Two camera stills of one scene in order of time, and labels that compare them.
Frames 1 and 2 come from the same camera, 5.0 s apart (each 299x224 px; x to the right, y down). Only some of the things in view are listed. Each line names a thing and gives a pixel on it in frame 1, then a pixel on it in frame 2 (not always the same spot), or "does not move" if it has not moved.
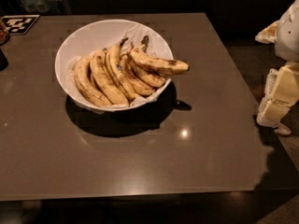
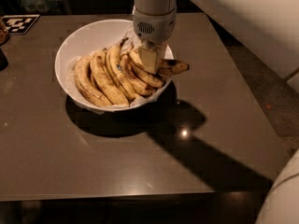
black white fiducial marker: [19, 24] does not move
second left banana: [105, 79] does not move
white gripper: [288, 36] → [154, 28]
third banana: [144, 88] does not move
